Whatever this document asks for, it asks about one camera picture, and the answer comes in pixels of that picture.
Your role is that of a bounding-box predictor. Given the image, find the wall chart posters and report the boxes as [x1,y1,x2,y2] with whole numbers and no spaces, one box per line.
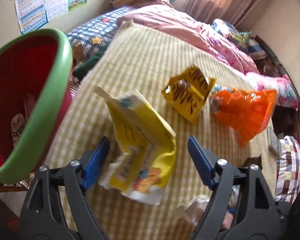
[14,0,87,35]

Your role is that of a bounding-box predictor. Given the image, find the yellow brown wrapper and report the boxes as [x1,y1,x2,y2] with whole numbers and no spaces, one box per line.
[161,64,217,124]

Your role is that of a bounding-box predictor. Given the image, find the pink floral pillow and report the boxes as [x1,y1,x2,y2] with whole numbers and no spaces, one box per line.
[245,72,299,111]

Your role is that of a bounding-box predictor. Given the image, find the plaid cloth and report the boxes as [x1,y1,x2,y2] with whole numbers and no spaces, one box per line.
[275,135,300,204]

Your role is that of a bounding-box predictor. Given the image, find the brown cushion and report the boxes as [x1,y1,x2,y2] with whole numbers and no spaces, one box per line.
[111,0,150,9]

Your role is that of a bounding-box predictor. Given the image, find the grey tin box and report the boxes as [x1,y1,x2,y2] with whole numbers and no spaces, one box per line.
[267,127,281,159]

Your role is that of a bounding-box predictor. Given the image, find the pink quilt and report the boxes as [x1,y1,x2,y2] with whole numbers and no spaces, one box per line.
[116,4,259,74]

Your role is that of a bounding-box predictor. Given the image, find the red bin with green rim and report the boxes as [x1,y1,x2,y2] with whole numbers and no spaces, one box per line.
[0,29,72,184]

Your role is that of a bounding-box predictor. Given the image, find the checked yellow bed mat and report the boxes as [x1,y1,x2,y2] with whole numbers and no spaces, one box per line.
[45,22,276,239]

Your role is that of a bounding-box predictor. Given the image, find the blue checked bed sheet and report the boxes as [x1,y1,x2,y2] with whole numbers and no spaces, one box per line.
[66,6,136,58]

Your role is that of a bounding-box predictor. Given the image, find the yellow snack bag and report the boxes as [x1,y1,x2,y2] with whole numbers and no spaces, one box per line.
[95,87,177,205]

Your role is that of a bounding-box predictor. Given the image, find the white crumpled wrapper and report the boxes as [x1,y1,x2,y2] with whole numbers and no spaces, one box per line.
[175,194,238,230]

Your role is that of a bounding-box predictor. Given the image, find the orange plastic bag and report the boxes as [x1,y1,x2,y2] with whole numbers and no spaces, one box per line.
[210,87,277,147]

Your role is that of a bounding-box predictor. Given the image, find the blue white pillow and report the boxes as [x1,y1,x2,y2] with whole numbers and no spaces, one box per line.
[211,18,268,61]

